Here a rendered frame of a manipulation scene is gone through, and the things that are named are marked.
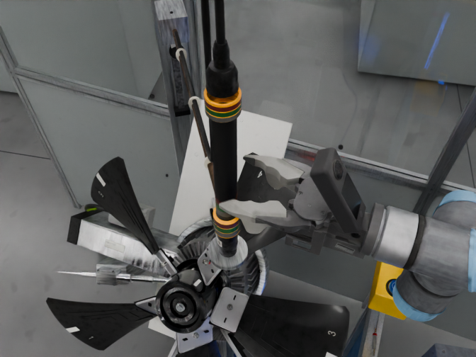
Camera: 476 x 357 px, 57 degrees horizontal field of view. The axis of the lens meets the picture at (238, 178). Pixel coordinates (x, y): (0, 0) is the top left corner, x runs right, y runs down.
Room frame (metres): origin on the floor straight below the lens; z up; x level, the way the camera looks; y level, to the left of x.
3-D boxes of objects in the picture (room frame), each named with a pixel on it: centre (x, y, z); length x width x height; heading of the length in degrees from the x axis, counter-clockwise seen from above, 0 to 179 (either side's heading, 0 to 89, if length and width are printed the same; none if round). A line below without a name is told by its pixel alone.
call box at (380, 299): (0.54, -0.43, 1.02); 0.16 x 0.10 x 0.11; 159
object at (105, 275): (0.53, 0.34, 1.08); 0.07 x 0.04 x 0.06; 79
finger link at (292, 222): (0.33, -0.07, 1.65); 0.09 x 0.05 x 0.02; 90
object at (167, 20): (1.00, 0.17, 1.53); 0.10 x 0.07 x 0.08; 14
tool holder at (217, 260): (0.41, 0.02, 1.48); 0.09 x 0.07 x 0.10; 14
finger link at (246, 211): (0.34, -0.02, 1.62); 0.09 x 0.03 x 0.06; 90
